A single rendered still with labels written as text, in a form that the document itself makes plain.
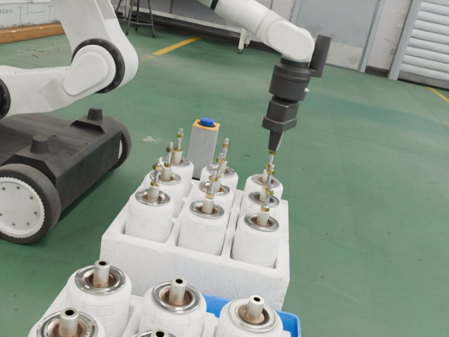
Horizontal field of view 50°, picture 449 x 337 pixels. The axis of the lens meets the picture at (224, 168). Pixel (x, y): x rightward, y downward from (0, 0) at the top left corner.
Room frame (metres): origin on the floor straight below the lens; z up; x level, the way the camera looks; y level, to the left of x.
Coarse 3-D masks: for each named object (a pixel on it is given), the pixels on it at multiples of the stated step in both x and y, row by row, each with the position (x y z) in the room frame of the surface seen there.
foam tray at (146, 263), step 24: (192, 192) 1.14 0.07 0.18; (240, 192) 1.20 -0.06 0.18; (120, 216) 0.93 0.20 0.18; (120, 240) 0.84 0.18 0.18; (144, 240) 0.86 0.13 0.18; (168, 240) 0.88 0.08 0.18; (288, 240) 0.99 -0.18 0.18; (120, 264) 0.84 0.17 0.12; (144, 264) 0.83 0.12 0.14; (168, 264) 0.83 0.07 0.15; (192, 264) 0.83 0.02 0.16; (216, 264) 0.83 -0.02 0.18; (240, 264) 0.84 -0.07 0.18; (288, 264) 0.88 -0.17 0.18; (144, 288) 0.83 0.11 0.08; (216, 288) 0.83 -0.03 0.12; (240, 288) 0.83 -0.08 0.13; (264, 288) 0.82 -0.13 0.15
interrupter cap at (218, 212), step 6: (192, 204) 0.92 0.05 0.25; (198, 204) 0.92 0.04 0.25; (216, 204) 0.94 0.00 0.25; (192, 210) 0.89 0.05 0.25; (198, 210) 0.90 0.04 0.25; (216, 210) 0.91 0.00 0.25; (222, 210) 0.92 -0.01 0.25; (198, 216) 0.87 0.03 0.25; (204, 216) 0.87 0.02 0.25; (210, 216) 0.88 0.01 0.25; (216, 216) 0.88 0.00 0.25; (222, 216) 0.89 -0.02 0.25
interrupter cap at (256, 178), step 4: (252, 176) 1.14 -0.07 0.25; (256, 176) 1.15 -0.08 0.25; (260, 176) 1.16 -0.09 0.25; (252, 180) 1.12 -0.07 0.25; (256, 180) 1.13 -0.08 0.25; (260, 180) 1.14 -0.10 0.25; (272, 180) 1.15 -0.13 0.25; (276, 180) 1.15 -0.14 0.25; (260, 184) 1.10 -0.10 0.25; (276, 184) 1.13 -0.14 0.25
